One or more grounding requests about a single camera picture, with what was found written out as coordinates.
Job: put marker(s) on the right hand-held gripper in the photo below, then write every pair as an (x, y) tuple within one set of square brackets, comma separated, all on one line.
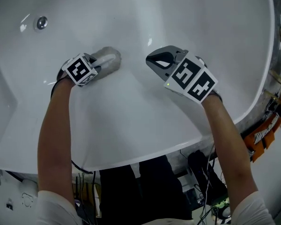
[(192, 78)]

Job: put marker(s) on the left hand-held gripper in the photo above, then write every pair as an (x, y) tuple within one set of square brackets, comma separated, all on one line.
[(79, 70)]

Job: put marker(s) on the white fluffy cleaning mitt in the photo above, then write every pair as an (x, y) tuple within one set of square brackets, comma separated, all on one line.
[(113, 65)]

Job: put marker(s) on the white bathtub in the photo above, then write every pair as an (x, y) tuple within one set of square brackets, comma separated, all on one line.
[(154, 20)]

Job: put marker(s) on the person's left forearm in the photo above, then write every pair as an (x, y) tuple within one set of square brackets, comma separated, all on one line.
[(53, 137)]

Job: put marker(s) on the person's right forearm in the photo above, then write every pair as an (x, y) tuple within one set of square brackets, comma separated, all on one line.
[(224, 149)]

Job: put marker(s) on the round metal drain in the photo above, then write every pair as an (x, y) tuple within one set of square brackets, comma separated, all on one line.
[(41, 23)]

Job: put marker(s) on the black bag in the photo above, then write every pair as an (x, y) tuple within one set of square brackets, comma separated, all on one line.
[(201, 170)]

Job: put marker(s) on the orange chair with striped cushion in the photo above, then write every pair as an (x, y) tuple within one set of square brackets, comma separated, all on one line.
[(260, 137)]

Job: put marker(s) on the person's black trousers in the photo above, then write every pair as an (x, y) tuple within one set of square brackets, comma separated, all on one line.
[(142, 191)]

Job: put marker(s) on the white rounded device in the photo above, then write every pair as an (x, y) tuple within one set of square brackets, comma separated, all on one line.
[(29, 193)]

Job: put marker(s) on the person's white shirt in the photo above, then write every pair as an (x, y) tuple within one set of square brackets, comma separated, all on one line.
[(53, 210)]

